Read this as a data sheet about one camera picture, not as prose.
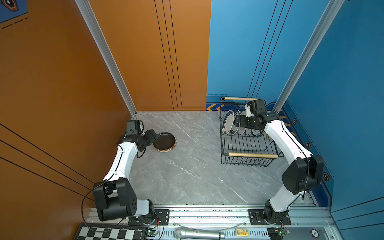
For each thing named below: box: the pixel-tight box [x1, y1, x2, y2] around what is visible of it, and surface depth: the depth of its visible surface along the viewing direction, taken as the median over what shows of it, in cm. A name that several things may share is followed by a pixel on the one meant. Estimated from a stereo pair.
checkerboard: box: [73, 225, 147, 240], surface depth 68 cm
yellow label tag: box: [235, 228, 250, 237], surface depth 70 cm
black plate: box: [153, 132, 176, 150], surface depth 101 cm
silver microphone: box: [174, 227, 226, 240], surface depth 68 cm
